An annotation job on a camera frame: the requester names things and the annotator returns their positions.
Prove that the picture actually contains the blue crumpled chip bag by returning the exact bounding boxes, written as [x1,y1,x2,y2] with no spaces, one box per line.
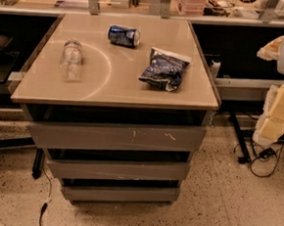
[139,47,191,92]

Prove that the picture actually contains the black table leg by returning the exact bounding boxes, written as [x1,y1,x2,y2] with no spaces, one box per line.
[229,112,252,164]

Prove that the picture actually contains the pink stacked trays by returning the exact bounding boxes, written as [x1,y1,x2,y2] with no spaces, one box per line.
[177,0,207,16]

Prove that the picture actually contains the grey bottom drawer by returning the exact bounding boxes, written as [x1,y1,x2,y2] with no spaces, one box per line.
[62,186,180,203]

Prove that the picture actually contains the black cable on floor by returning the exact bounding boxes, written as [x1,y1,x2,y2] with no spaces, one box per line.
[37,169,55,226]

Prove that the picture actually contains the grey top drawer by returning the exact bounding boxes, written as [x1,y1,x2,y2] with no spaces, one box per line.
[28,122,206,152]

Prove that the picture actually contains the grey drawer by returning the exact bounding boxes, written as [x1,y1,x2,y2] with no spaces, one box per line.
[62,186,180,203]
[28,122,206,152]
[47,159,190,181]

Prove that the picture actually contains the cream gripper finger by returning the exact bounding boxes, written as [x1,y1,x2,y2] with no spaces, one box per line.
[257,35,284,61]
[252,85,284,146]

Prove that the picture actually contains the blue soda can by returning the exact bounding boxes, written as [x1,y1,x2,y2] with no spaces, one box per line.
[108,25,140,48]

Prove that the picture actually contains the clear plastic water bottle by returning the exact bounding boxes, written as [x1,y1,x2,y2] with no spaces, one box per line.
[59,39,82,81]

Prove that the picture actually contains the grey drawer cabinet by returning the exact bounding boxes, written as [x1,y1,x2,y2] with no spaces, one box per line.
[0,6,227,216]

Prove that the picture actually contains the grey middle drawer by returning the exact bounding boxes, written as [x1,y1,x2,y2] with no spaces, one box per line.
[47,159,190,181]

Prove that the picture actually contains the black cable with adapter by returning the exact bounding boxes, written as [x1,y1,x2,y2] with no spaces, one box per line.
[230,138,284,180]

